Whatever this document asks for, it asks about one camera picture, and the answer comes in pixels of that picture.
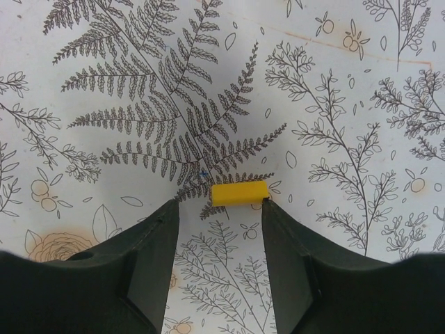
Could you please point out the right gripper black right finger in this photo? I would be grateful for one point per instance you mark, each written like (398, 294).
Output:
(317, 286)

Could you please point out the floral tablecloth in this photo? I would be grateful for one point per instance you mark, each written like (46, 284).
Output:
(109, 109)

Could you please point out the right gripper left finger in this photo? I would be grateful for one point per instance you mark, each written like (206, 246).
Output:
(118, 286)

